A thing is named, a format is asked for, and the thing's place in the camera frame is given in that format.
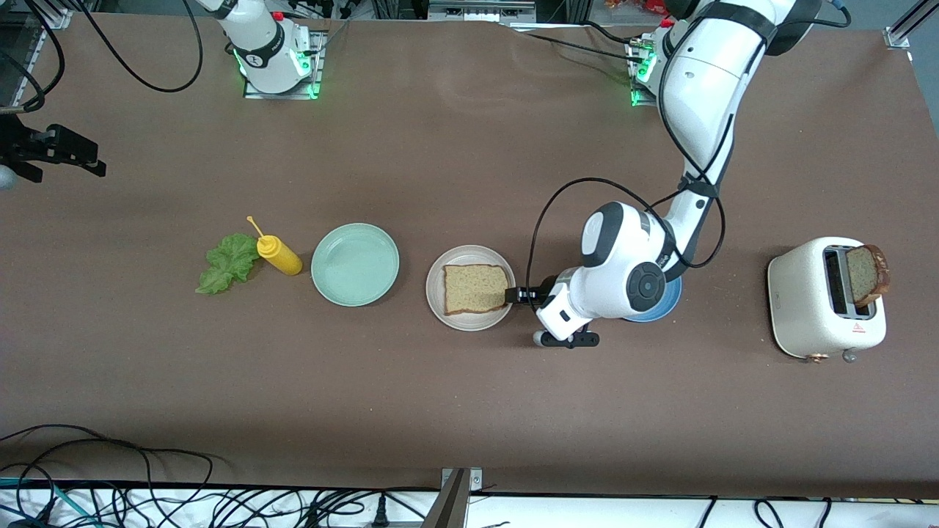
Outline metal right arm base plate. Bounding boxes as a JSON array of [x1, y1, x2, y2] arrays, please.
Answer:
[[242, 29, 325, 100]]

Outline blue plate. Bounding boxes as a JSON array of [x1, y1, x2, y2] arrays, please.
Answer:
[[624, 275, 683, 323]]

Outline teal cable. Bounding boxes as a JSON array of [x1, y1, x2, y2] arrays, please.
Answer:
[[0, 477, 100, 528]]

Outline aluminium corner profile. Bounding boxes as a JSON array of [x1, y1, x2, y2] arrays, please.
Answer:
[[11, 7, 74, 107], [884, 0, 939, 51]]

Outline metal table bracket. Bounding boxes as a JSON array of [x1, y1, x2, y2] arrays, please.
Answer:
[[439, 467, 485, 492]]

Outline grey power strip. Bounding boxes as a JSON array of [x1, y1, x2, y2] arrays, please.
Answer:
[[428, 0, 538, 23]]

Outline beige plate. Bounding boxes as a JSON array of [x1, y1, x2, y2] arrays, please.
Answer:
[[425, 244, 516, 332]]

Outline black base cable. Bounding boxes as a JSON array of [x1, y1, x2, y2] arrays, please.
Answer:
[[580, 18, 639, 46], [503, 21, 650, 65]]

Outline white two-slot toaster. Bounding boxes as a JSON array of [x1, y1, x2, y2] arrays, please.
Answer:
[[767, 235, 888, 364]]

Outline aluminium profile post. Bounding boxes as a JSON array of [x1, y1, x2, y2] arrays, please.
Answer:
[[420, 469, 472, 528]]

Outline green lettuce leaf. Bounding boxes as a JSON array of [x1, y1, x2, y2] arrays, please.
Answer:
[[194, 233, 261, 296]]

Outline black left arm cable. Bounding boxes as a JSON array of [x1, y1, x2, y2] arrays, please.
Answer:
[[528, 0, 852, 301]]

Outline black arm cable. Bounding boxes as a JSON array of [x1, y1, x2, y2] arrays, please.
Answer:
[[0, 0, 205, 114], [528, 0, 852, 301]]

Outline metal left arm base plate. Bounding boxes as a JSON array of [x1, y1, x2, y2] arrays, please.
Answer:
[[626, 37, 661, 109]]

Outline yellow mustard squeeze bottle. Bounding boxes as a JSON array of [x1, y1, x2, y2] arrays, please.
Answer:
[[246, 216, 304, 276]]

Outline mint green plate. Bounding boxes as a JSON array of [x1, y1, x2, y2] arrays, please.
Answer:
[[310, 222, 401, 307]]

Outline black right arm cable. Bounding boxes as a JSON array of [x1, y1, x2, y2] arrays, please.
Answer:
[[0, 0, 205, 114]]

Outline red snack packet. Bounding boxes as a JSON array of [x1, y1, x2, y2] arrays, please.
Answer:
[[605, 0, 672, 15]]

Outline brown bread slice dark crust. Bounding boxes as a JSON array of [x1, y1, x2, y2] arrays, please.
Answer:
[[845, 243, 891, 308]]

